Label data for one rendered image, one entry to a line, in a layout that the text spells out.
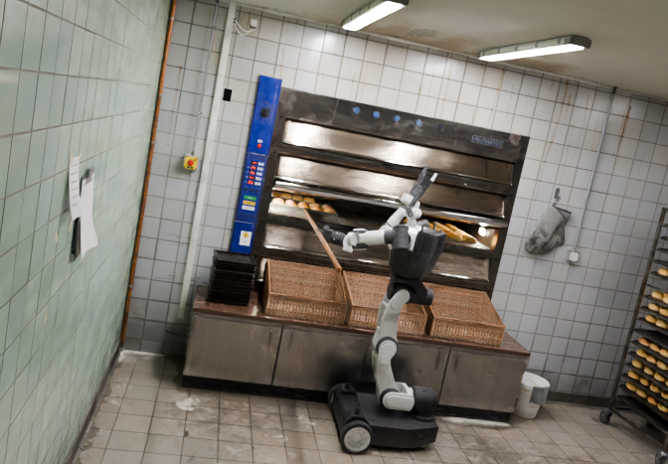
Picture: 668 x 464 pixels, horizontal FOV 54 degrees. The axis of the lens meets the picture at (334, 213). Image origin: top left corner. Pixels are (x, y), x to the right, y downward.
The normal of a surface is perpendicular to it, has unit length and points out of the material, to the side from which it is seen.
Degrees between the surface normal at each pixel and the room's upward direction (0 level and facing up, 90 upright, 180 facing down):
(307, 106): 90
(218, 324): 90
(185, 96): 90
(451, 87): 90
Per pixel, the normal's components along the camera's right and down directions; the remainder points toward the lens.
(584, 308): 0.16, 0.18
